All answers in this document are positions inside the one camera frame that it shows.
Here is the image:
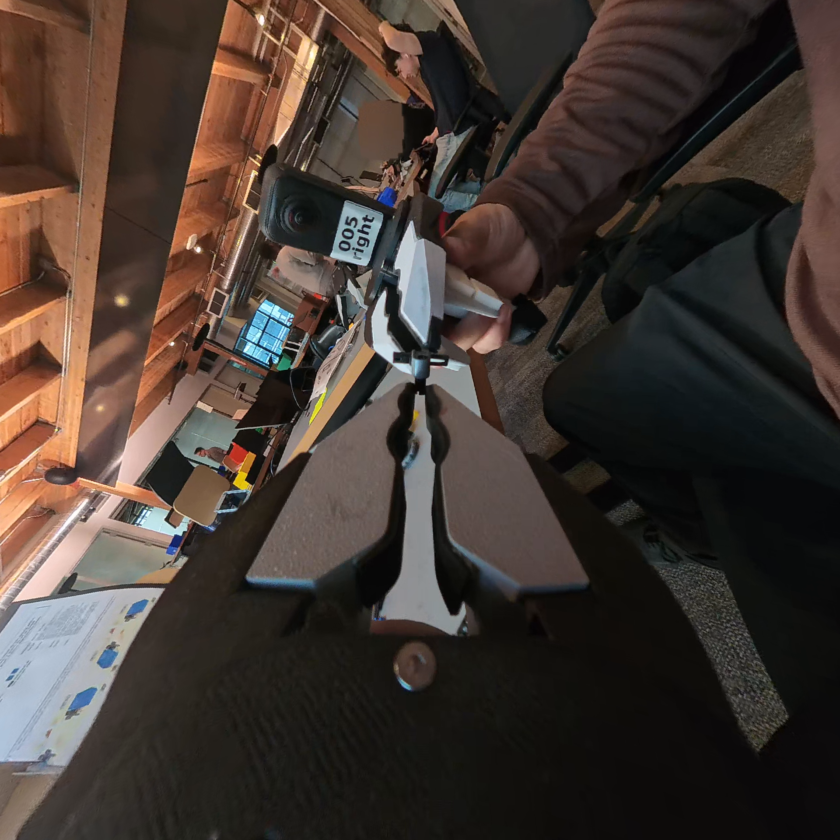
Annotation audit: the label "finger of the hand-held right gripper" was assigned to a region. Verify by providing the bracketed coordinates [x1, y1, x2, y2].
[392, 220, 448, 350]
[364, 290, 422, 360]

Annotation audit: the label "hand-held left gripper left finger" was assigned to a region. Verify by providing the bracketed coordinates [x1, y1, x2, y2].
[244, 382, 409, 608]

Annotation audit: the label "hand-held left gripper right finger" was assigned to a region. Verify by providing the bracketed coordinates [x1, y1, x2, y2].
[425, 384, 590, 618]

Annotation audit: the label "person's right forearm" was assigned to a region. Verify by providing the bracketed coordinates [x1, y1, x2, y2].
[476, 0, 808, 296]

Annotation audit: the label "person's right hand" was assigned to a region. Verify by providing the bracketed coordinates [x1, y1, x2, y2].
[445, 202, 546, 357]

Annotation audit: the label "loose white papers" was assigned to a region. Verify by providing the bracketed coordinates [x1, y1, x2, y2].
[318, 328, 358, 388]

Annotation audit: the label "long wood edged table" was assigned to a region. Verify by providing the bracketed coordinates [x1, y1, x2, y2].
[276, 289, 421, 473]

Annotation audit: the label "bright window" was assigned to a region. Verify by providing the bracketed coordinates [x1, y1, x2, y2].
[239, 298, 296, 365]

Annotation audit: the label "black computer monitor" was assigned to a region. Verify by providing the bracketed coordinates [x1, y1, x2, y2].
[233, 367, 316, 434]

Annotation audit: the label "person's dark shoe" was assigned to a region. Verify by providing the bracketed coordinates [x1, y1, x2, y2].
[640, 521, 719, 568]

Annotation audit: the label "person's black trousers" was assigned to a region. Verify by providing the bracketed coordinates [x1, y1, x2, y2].
[541, 203, 840, 840]

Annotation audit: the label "black office chair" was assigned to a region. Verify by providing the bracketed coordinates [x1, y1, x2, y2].
[545, 39, 805, 358]

